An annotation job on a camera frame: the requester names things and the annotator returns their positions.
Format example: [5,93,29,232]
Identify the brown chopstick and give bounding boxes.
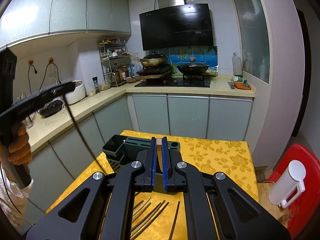
[132,197,151,222]

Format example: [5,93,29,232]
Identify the dark black chopstick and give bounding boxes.
[130,200,169,239]

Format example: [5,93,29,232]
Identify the upper kitchen cabinets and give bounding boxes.
[1,0,131,48]

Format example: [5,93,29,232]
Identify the left hand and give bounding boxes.
[8,124,32,165]

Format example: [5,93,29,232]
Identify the yellow floral tablecloth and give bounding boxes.
[46,129,259,240]

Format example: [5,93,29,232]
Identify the dark green utensil holder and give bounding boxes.
[101,134,181,173]

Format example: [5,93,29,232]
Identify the white rice cooker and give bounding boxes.
[66,80,86,105]

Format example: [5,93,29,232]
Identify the black glass cooktop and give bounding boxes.
[135,76,210,88]

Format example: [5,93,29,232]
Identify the black wok on stove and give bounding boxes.
[177,62,209,76]

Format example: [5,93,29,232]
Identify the white electric kettle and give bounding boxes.
[268,160,306,209]

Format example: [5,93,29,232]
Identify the orange cutting board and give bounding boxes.
[233,81,251,90]

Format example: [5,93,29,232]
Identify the metal spice rack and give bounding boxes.
[98,39,131,87]

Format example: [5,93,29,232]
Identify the golden pan with lid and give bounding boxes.
[139,53,167,67]

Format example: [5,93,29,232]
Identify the white plastic bottle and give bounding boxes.
[232,53,242,76]

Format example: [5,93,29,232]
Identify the red plastic chair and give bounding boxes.
[268,144,319,239]

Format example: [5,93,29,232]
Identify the black range hood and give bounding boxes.
[139,4,214,51]

